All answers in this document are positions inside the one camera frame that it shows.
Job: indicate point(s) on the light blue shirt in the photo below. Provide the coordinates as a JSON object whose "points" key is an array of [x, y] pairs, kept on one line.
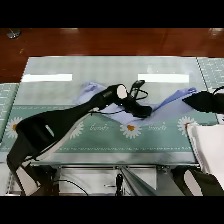
{"points": [[170, 106]]}

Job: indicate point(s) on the silver frame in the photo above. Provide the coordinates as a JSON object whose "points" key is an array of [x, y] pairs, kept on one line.
{"points": [[141, 187]]}

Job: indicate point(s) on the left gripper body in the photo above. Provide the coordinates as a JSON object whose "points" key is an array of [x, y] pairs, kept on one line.
{"points": [[141, 111]]}

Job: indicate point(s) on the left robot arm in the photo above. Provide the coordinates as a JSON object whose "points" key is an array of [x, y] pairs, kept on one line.
{"points": [[50, 126]]}

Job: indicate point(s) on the white garment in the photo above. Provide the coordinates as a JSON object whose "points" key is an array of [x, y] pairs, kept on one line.
{"points": [[208, 146]]}

